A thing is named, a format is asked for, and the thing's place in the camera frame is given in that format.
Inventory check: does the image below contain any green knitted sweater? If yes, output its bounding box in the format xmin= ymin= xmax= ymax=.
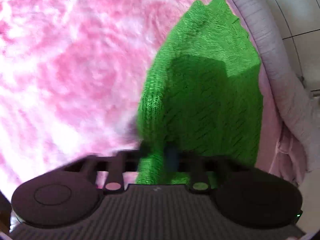
xmin=136 ymin=0 xmax=263 ymax=185

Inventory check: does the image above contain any striped lilac duvet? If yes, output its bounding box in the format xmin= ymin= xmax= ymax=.
xmin=232 ymin=0 xmax=319 ymax=171

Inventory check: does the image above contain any pink floral blanket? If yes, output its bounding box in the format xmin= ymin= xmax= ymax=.
xmin=0 ymin=0 xmax=283 ymax=201

